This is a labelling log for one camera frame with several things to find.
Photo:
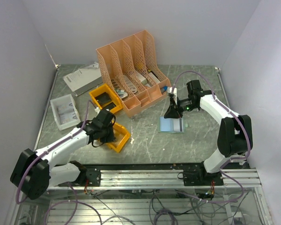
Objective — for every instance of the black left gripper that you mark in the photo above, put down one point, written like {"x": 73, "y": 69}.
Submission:
{"x": 109, "y": 138}

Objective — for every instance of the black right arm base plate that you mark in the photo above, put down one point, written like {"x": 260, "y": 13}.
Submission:
{"x": 198, "y": 178}

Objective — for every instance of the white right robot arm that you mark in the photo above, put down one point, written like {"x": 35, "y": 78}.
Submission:
{"x": 235, "y": 133}

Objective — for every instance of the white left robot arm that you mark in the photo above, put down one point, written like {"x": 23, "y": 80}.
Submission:
{"x": 36, "y": 171}

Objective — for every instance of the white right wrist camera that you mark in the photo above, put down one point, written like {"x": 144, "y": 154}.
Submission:
{"x": 172, "y": 93}

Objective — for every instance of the yellow bin with black items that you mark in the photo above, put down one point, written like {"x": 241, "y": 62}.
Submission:
{"x": 105, "y": 98}

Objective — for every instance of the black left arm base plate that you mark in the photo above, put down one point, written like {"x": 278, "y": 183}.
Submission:
{"x": 88, "y": 178}

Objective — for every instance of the peach plastic file organizer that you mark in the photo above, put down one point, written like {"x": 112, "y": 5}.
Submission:
{"x": 131, "y": 63}

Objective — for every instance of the white paper booklet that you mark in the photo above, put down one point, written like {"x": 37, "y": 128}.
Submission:
{"x": 84, "y": 79}

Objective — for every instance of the white bin with cards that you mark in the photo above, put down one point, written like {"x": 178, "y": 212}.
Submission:
{"x": 64, "y": 112}

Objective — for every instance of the blue capped bottle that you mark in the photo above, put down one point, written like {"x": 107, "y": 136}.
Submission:
{"x": 164, "y": 89}

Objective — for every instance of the aluminium frame rail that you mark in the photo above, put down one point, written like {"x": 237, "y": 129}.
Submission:
{"x": 165, "y": 179}

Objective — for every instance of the white stapler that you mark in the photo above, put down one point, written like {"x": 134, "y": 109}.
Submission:
{"x": 122, "y": 94}

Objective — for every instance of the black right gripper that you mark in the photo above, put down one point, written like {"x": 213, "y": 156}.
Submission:
{"x": 173, "y": 112}

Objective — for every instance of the yellow bin with cards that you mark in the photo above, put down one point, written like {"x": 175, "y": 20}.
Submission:
{"x": 119, "y": 135}

